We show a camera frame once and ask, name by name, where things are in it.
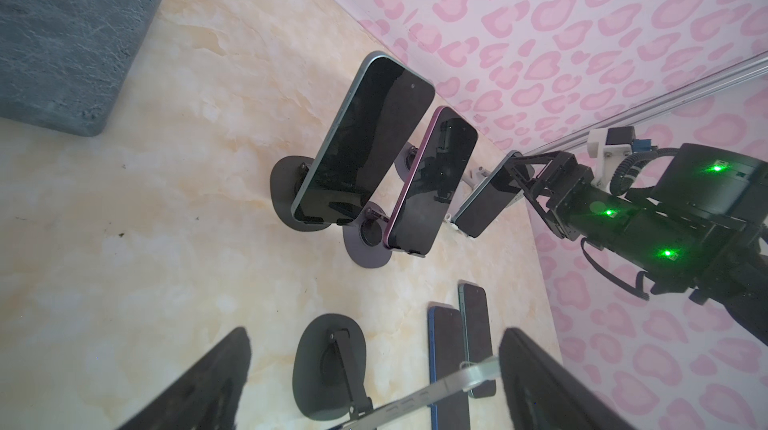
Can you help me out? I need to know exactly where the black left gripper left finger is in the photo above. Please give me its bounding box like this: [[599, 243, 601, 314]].
[[121, 327, 251, 429]]

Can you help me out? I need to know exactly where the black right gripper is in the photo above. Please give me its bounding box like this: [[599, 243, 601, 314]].
[[509, 151, 624, 244]]

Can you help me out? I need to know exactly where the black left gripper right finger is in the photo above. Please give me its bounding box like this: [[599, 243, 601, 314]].
[[498, 328, 632, 430]]

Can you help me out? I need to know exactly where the green-edged black phone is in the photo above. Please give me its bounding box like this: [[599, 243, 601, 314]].
[[458, 281, 494, 364]]

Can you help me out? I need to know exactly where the blue-edged black phone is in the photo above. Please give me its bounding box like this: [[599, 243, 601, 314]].
[[427, 306, 471, 430]]

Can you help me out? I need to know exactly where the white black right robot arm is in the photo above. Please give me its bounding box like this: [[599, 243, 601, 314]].
[[509, 143, 767, 342]]

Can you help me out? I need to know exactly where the black front phone stand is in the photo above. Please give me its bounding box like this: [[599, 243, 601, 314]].
[[292, 313, 374, 421]]

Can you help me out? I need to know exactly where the purple-edged phone with glare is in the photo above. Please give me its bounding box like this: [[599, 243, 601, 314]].
[[384, 106, 478, 257]]

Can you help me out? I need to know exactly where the grey middle round stand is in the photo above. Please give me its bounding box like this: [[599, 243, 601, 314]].
[[342, 202, 392, 269]]

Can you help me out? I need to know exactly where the phone on left rear stand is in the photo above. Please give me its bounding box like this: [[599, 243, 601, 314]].
[[291, 51, 435, 225]]

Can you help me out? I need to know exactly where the black left rear stand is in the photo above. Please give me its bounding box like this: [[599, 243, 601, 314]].
[[270, 156, 330, 232]]

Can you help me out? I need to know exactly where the grey foam pad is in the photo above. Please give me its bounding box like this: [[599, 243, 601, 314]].
[[1, 0, 162, 137]]

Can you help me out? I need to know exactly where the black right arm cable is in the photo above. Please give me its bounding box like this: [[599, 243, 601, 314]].
[[578, 147, 679, 302]]

